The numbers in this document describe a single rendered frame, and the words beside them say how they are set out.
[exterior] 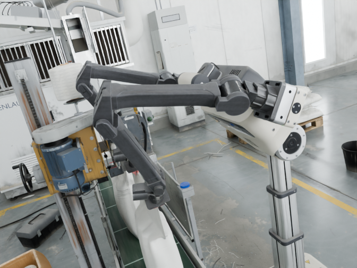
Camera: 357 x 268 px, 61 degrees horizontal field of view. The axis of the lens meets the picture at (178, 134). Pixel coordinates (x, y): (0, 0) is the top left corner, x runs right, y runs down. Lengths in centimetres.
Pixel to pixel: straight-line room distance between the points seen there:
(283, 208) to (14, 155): 380
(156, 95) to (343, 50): 799
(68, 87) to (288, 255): 132
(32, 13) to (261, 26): 462
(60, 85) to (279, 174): 108
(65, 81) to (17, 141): 314
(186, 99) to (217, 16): 570
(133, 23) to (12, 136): 234
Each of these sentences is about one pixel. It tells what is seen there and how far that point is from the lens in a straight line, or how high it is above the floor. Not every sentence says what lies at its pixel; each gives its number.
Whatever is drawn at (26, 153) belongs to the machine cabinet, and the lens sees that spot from 462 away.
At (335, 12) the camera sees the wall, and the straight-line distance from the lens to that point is 845.
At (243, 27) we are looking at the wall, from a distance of 681.
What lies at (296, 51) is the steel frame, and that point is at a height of 88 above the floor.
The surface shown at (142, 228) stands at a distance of 165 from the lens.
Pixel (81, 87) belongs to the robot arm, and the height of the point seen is 159.
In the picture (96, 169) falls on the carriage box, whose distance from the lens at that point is 181.
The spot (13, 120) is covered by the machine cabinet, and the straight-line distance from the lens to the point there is 453.
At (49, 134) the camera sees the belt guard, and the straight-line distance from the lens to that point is 152.
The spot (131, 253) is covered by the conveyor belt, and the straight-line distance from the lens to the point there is 225.
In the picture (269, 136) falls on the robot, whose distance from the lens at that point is 115.
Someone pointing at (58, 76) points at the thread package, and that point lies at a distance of 151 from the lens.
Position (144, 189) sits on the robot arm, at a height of 119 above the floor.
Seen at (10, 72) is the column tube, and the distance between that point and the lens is 177.
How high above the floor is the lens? 172
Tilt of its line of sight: 18 degrees down
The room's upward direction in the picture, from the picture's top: 12 degrees counter-clockwise
